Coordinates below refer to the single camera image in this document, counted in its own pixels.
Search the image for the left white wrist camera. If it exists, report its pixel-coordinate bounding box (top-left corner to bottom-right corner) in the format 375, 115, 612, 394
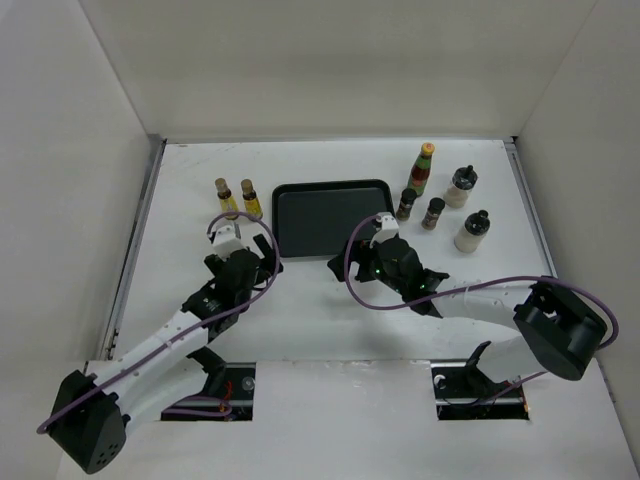
209, 223, 245, 260

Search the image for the white shaker black lid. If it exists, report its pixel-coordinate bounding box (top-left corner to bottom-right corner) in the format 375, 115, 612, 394
454, 210, 491, 253
443, 165, 478, 208

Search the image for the yellow-label oil bottle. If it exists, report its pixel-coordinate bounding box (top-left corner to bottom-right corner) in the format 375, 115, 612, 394
241, 179, 263, 219
215, 178, 239, 220

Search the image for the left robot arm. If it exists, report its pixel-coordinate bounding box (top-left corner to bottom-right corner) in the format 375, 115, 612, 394
38, 229, 283, 475

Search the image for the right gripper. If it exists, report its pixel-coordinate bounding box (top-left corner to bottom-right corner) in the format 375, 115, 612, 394
328, 238, 407, 295

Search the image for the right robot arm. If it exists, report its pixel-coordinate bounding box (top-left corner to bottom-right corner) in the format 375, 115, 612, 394
328, 212, 619, 396

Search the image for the black-cap spice jar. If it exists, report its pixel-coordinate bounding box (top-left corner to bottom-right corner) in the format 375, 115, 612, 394
421, 197, 446, 230
395, 188, 417, 221

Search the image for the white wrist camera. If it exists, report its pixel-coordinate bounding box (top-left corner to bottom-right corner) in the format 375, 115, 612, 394
209, 223, 245, 260
372, 212, 399, 244

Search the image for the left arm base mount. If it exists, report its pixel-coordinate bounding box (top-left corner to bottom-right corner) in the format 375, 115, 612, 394
160, 363, 257, 422

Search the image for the green-label chili sauce bottle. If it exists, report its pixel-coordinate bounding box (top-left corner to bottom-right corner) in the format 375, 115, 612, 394
407, 142, 435, 197

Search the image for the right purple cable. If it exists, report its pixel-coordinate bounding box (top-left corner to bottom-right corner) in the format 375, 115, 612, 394
342, 214, 621, 401

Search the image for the purple cable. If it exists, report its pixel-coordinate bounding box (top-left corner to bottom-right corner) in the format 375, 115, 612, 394
342, 214, 621, 401
37, 210, 281, 435

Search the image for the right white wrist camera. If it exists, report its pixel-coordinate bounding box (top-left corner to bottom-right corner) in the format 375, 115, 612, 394
372, 212, 399, 244

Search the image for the black plastic tray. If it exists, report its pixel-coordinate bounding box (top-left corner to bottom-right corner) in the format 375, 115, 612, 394
272, 179, 393, 258

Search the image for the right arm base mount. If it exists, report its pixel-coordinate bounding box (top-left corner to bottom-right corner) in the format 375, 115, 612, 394
430, 341, 529, 421

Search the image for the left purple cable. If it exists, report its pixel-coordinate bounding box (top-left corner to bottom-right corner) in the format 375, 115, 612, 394
37, 210, 281, 435

